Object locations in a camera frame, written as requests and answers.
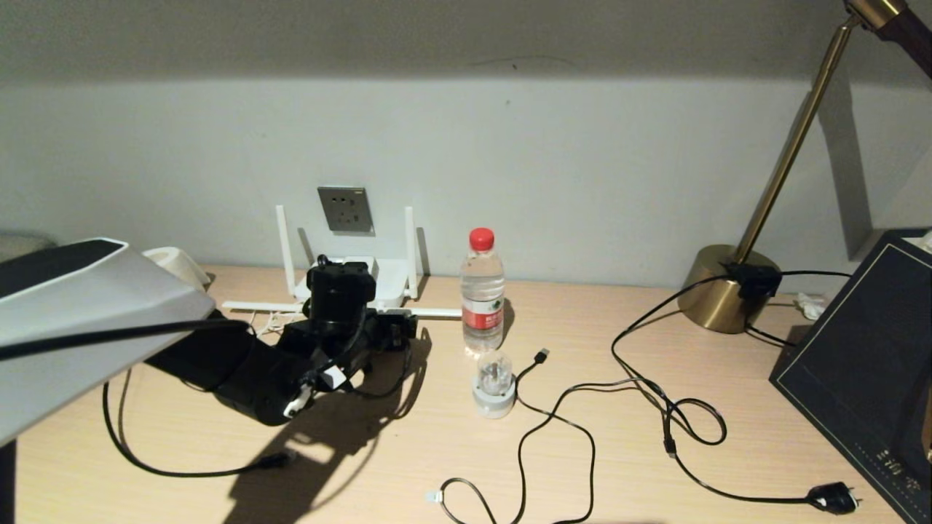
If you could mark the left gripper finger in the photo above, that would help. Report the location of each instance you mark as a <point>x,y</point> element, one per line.
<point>403,321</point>
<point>399,340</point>

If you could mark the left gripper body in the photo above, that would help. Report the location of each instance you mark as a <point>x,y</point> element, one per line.
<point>349,353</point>

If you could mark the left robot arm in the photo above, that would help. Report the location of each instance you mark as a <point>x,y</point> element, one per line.
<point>87,320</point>

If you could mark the white wifi router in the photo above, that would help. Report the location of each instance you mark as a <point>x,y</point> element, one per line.
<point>393,280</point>

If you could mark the clear water bottle red cap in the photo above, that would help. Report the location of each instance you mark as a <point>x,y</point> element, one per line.
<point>481,291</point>

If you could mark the small white dome humidifier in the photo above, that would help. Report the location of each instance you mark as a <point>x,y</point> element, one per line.
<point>495,397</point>

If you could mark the white toilet paper roll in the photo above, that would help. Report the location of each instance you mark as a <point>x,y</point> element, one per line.
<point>182,266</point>

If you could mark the brass desk lamp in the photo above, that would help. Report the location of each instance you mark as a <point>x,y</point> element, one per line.
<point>717,298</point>

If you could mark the crumpled white tissue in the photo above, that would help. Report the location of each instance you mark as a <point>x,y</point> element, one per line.
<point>810,307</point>

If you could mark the grey wall socket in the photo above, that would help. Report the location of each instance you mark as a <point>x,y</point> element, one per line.
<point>346,209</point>

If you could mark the black inline switch box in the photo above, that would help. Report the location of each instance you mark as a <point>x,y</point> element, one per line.
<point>753,282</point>

